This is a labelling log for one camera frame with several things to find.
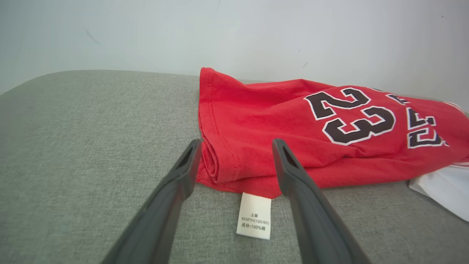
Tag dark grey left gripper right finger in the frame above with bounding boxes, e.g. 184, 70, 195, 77
272, 138, 371, 264

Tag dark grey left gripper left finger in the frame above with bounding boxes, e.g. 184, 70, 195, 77
102, 139, 203, 264

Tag red white basketball jersey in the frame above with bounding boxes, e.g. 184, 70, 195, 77
196, 67, 469, 241

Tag grey fabric sofa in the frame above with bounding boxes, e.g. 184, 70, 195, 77
0, 70, 469, 264

